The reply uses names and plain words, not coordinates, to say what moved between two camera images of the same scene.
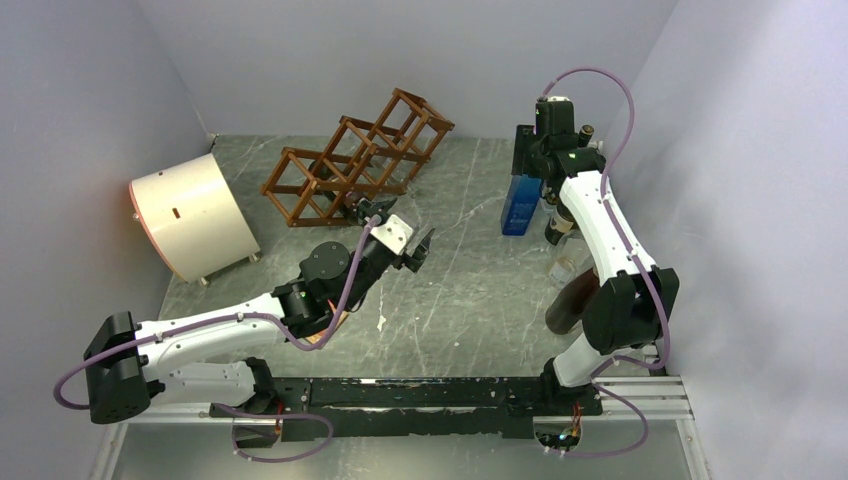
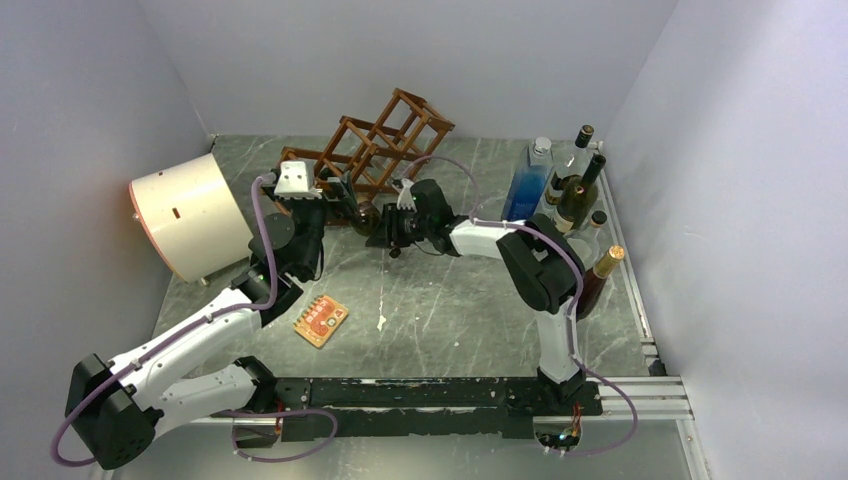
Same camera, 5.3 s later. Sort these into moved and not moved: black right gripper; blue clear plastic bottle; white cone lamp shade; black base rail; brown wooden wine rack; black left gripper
Moved: black left gripper; black right gripper
Not moved: white cone lamp shade; blue clear plastic bottle; black base rail; brown wooden wine rack
